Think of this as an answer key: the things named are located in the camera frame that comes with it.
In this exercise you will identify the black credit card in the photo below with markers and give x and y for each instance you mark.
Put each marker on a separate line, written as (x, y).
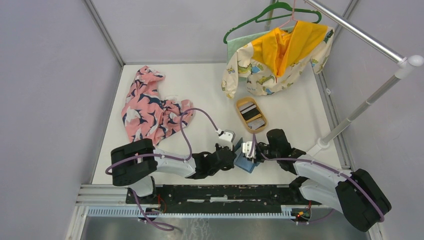
(251, 114)

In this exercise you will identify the pink wire hanger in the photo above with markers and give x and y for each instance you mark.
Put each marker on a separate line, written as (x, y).
(290, 20)

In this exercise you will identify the grey striped credit card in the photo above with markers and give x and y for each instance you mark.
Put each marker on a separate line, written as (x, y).
(246, 107)

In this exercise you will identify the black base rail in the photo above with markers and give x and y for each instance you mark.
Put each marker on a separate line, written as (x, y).
(225, 199)

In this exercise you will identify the green plastic hanger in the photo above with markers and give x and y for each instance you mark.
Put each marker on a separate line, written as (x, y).
(267, 16)

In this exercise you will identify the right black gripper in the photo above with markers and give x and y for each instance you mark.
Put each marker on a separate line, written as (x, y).
(257, 158)

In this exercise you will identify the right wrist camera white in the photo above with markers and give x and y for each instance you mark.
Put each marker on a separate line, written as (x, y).
(249, 149)

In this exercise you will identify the oval wooden tray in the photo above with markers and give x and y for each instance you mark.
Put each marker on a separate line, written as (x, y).
(244, 100)

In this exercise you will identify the pink shark print garment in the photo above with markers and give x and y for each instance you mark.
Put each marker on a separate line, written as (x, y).
(145, 115)

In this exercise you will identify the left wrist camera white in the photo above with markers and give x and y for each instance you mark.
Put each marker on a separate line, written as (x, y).
(225, 138)

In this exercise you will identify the blue leather card holder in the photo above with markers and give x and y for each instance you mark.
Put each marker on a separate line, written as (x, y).
(241, 161)

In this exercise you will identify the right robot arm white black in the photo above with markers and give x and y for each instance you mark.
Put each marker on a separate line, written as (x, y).
(355, 194)

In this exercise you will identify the silver credit card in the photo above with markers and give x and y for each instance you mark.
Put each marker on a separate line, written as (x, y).
(256, 124)

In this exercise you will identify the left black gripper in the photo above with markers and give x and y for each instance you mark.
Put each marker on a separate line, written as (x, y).
(230, 165)

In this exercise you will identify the metal clothes rack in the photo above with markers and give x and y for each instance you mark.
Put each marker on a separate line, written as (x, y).
(394, 125)

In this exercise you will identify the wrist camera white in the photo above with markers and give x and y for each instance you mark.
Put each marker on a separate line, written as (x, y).
(225, 138)
(249, 149)

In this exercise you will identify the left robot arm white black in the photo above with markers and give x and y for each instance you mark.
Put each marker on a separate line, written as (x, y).
(132, 165)

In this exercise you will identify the dinosaur print yellow lined jacket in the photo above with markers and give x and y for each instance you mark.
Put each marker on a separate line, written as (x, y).
(286, 55)

